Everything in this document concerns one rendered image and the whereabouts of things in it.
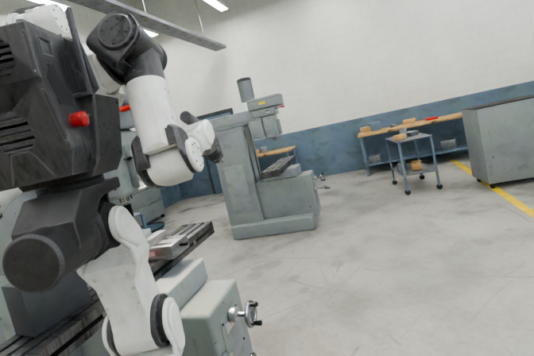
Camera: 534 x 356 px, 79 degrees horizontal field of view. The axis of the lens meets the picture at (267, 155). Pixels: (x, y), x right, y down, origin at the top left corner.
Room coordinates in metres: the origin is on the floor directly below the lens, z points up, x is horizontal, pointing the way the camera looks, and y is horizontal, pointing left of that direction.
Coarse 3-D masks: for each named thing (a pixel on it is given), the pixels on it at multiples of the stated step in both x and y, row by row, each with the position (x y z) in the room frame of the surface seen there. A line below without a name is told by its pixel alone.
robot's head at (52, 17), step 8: (40, 8) 0.78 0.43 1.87; (48, 8) 0.77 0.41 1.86; (56, 8) 0.80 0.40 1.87; (16, 16) 0.79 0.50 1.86; (24, 16) 0.78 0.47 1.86; (32, 16) 0.78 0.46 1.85; (40, 16) 0.77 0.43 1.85; (48, 16) 0.77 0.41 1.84; (56, 16) 0.79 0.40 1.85; (64, 16) 0.82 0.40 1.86; (40, 24) 0.77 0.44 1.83; (48, 24) 0.78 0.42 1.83; (56, 24) 0.78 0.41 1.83; (64, 24) 0.81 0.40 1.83; (56, 32) 0.80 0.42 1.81; (64, 32) 0.80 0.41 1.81
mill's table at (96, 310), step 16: (192, 224) 2.12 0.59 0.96; (208, 224) 2.05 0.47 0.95; (192, 240) 1.85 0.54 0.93; (160, 272) 1.54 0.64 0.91; (96, 304) 1.22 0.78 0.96; (64, 320) 1.14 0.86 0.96; (80, 320) 1.12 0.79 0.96; (96, 320) 1.17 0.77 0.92; (16, 336) 1.11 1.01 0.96; (48, 336) 1.06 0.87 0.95; (64, 336) 1.05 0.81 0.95; (80, 336) 1.10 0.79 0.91; (0, 352) 1.03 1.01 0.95; (16, 352) 1.00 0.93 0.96; (32, 352) 0.98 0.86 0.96; (48, 352) 1.00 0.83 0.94; (64, 352) 1.04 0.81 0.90
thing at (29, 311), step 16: (16, 288) 1.07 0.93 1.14; (64, 288) 1.19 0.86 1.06; (80, 288) 1.23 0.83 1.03; (16, 304) 1.09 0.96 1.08; (32, 304) 1.08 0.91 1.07; (48, 304) 1.13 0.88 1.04; (64, 304) 1.17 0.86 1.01; (80, 304) 1.22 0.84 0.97; (16, 320) 1.10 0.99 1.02; (32, 320) 1.07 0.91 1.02; (48, 320) 1.11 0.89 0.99; (32, 336) 1.07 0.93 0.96
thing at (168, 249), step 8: (168, 240) 1.63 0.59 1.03; (176, 240) 1.60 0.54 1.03; (184, 240) 1.64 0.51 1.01; (152, 248) 1.56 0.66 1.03; (160, 248) 1.55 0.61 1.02; (168, 248) 1.53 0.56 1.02; (176, 248) 1.57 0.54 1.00; (184, 248) 1.62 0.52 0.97; (152, 256) 1.57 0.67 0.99; (160, 256) 1.56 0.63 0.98; (168, 256) 1.53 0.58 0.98; (176, 256) 1.55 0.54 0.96
